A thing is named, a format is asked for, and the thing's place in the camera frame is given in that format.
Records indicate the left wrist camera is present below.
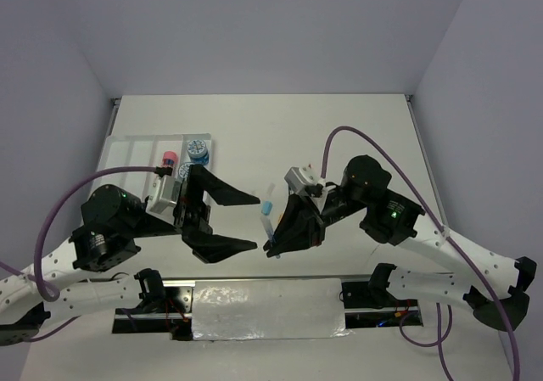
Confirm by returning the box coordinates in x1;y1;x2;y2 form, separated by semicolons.
146;176;182;218

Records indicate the light blue highlighter cap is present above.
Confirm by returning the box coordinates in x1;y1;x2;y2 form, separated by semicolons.
261;200;273;216

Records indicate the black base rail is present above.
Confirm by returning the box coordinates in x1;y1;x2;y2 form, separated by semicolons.
112;277;423;341

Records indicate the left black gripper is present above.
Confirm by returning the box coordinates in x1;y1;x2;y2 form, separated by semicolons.
128;164;262;262

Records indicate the pink capped pencil tube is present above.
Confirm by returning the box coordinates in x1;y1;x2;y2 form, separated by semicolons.
160;150;178;176

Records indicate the dark blue pen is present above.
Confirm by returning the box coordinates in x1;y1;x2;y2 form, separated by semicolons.
260;214;275;251

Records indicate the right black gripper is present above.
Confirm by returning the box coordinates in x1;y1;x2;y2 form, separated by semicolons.
261;184;369;255

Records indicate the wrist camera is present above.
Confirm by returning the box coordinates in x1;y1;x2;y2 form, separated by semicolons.
146;176;182;218
284;165;328;199

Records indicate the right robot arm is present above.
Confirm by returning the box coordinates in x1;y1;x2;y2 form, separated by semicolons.
264;155;537;331

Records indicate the white divided plastic tray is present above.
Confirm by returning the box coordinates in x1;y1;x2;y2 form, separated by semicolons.
91;133;214;199

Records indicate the silver foil panel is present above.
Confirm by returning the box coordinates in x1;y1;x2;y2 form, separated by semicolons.
192;278;350;341

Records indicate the clear pen cap middle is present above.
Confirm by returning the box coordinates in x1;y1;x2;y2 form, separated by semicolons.
266;183;276;196

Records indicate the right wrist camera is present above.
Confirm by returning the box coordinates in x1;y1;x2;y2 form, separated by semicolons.
284;165;328;199

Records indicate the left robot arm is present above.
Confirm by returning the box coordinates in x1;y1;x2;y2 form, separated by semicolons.
1;165;260;346

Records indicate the blue paint jar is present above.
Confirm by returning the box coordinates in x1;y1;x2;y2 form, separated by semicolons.
176;162;193;182
187;139;210;165

